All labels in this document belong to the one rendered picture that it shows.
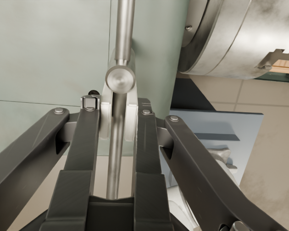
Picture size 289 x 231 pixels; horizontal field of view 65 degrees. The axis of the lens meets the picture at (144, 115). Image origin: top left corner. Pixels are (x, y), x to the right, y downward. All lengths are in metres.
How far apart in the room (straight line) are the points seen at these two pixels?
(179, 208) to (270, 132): 1.45
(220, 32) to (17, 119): 0.29
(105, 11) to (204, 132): 0.76
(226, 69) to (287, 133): 1.86
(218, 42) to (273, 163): 2.06
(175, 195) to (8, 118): 0.62
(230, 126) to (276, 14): 0.69
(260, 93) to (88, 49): 1.71
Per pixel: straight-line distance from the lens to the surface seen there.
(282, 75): 1.25
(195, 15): 0.36
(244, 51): 0.36
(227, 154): 0.97
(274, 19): 0.35
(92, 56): 0.28
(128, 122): 0.16
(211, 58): 0.36
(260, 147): 2.18
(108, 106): 0.16
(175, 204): 0.82
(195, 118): 0.92
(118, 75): 0.16
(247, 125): 1.02
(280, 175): 2.49
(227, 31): 0.33
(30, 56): 0.30
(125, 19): 0.17
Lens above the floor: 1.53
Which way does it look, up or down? 63 degrees down
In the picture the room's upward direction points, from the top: 172 degrees clockwise
